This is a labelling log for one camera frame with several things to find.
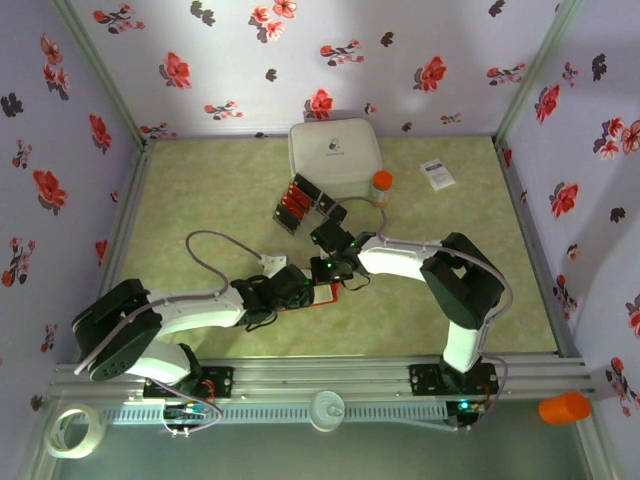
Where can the red card holder clear sleeves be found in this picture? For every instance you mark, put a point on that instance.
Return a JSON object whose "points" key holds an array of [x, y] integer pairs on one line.
{"points": [[325, 296]]}

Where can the black credit card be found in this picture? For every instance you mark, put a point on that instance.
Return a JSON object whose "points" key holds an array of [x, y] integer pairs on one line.
{"points": [[327, 201], [307, 184], [285, 218]]}

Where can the red credit card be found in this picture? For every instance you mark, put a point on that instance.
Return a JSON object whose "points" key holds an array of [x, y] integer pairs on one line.
{"points": [[300, 194], [293, 206]]}

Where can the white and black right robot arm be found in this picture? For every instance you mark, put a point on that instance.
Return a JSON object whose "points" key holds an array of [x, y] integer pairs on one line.
{"points": [[395, 260]]}

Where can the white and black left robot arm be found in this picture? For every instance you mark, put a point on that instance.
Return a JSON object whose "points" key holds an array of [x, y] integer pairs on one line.
{"points": [[200, 312]]}

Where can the orange-capped pill bottle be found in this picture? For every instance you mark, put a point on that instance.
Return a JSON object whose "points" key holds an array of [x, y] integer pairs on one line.
{"points": [[383, 181]]}

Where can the white zip medicine case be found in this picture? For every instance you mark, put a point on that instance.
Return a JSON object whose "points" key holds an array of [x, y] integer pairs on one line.
{"points": [[332, 150]]}

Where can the clear round plastic lid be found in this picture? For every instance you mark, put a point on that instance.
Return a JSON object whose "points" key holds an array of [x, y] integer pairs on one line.
{"points": [[325, 410]]}

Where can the small white medicine box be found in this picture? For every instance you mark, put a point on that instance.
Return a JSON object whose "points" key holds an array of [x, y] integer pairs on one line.
{"points": [[437, 174]]}

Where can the clear tape roll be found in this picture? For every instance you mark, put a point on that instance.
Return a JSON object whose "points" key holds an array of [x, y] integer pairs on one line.
{"points": [[98, 430]]}

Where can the orange plastic vial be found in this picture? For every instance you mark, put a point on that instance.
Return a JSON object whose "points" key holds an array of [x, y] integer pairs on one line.
{"points": [[565, 407]]}

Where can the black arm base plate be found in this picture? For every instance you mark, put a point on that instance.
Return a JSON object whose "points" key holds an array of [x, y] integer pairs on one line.
{"points": [[222, 382], [420, 380]]}

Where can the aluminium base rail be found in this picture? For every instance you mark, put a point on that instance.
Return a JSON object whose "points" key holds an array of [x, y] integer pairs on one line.
{"points": [[320, 375]]}

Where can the aluminium side rail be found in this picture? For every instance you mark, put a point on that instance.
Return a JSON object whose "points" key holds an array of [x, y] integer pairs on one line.
{"points": [[125, 220], [530, 240]]}

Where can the aluminium frame post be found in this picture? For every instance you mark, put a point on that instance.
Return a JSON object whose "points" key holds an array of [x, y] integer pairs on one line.
{"points": [[100, 70], [535, 65]]}

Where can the aluminium lower frame bar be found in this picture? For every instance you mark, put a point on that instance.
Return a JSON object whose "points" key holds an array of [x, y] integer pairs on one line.
{"points": [[30, 460], [597, 455]]}

